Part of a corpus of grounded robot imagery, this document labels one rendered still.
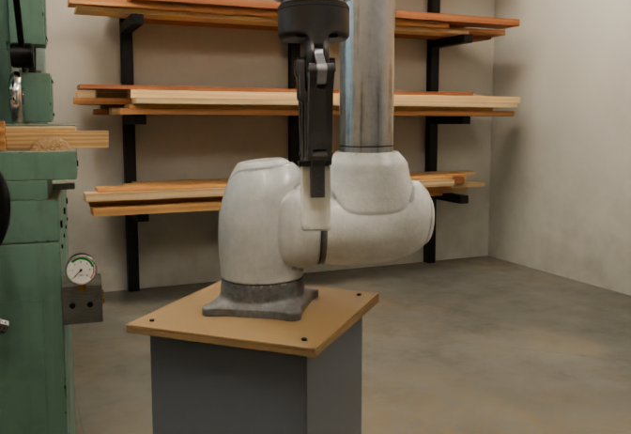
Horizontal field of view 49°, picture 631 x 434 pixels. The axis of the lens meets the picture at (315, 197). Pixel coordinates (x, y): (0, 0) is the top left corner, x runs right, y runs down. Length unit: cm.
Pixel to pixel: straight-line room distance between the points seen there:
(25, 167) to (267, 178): 55
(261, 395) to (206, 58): 314
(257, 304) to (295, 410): 20
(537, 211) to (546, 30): 116
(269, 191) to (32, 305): 61
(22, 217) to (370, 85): 77
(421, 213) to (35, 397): 91
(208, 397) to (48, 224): 53
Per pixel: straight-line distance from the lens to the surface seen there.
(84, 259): 149
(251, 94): 373
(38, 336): 159
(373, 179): 122
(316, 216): 73
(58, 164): 153
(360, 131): 124
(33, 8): 188
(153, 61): 408
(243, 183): 121
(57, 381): 162
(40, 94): 184
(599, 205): 434
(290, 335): 114
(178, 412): 129
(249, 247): 121
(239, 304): 124
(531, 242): 479
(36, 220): 154
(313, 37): 70
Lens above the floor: 96
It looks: 6 degrees down
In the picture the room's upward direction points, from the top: straight up
